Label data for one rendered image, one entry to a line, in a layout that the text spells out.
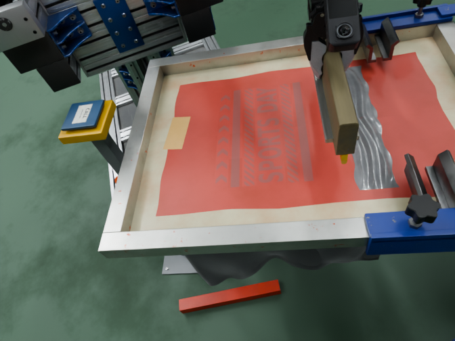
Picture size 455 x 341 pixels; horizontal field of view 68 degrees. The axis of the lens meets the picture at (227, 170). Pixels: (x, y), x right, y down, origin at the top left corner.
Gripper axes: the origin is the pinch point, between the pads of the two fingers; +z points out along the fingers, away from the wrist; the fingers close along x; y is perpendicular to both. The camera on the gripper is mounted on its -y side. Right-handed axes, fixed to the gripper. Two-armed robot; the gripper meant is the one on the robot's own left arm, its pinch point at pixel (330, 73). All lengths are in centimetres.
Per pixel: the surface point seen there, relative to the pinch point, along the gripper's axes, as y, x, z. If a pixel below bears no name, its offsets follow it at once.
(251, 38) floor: 185, 29, 110
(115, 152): 10, 61, 28
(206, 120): 4.9, 28.3, 13.6
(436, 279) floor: -6, -46, 109
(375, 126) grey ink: -2.8, -9.5, 13.3
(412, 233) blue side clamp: -30.1, -8.4, 7.8
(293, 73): 18.3, 6.0, 13.7
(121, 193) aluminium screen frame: -17.0, 44.0, 10.0
